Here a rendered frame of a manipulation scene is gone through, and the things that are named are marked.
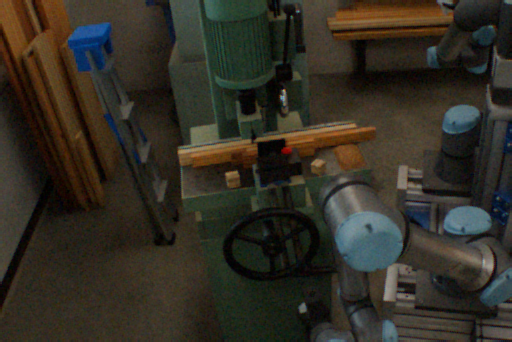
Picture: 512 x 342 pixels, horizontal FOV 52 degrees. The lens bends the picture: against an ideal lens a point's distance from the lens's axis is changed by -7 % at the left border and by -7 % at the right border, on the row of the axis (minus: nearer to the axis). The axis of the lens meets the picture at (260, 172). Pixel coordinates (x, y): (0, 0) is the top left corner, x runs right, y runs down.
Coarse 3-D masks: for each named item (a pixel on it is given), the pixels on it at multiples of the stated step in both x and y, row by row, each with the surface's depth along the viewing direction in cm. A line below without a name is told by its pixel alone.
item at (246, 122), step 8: (256, 104) 181; (240, 112) 177; (256, 112) 176; (240, 120) 174; (248, 120) 173; (256, 120) 173; (240, 128) 175; (248, 128) 175; (256, 128) 175; (248, 136) 176
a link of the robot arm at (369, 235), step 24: (336, 192) 108; (360, 192) 106; (336, 216) 105; (360, 216) 101; (384, 216) 101; (336, 240) 104; (360, 240) 100; (384, 240) 100; (408, 240) 105; (432, 240) 111; (456, 240) 117; (480, 240) 127; (360, 264) 103; (384, 264) 104; (408, 264) 111; (432, 264) 112; (456, 264) 114; (480, 264) 117; (504, 264) 120; (480, 288) 119; (504, 288) 119
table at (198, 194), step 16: (304, 160) 183; (336, 160) 181; (192, 176) 181; (208, 176) 180; (224, 176) 180; (240, 176) 179; (304, 176) 176; (320, 176) 175; (368, 176) 178; (192, 192) 175; (208, 192) 174; (224, 192) 174; (240, 192) 174; (256, 192) 175; (192, 208) 176; (208, 208) 176; (256, 208) 170; (304, 208) 169
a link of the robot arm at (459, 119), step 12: (456, 108) 173; (468, 108) 172; (444, 120) 173; (456, 120) 168; (468, 120) 167; (480, 120) 169; (444, 132) 174; (456, 132) 169; (468, 132) 168; (480, 132) 168; (444, 144) 175; (456, 144) 171; (468, 144) 171
